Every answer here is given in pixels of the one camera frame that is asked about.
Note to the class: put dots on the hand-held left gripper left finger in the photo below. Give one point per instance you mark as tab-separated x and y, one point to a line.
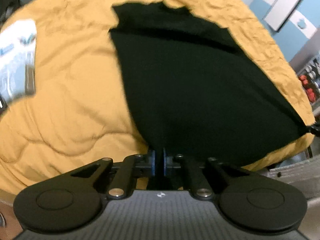
152	163

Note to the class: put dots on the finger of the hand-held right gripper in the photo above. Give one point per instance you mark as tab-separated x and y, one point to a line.
315	129

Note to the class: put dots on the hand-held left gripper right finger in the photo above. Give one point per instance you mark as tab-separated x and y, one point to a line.
165	163

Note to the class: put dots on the black sweater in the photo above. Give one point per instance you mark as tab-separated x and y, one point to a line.
200	80

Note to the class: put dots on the storage rack with red items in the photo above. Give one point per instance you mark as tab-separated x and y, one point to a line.
310	90

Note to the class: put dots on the grey ribbed mat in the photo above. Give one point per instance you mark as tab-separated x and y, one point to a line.
295	172

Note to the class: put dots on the blue white wardrobe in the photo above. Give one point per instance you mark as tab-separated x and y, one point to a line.
300	22

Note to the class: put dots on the yellow quilt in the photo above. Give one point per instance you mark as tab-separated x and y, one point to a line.
75	80

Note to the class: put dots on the black framed mirror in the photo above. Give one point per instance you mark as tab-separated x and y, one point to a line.
285	7

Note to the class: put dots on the cardboard box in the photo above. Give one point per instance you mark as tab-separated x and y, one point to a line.
6	212

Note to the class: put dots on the black smartphone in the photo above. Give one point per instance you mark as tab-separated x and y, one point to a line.
2	105

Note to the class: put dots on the white printed t-shirt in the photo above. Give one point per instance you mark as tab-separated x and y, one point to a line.
17	55

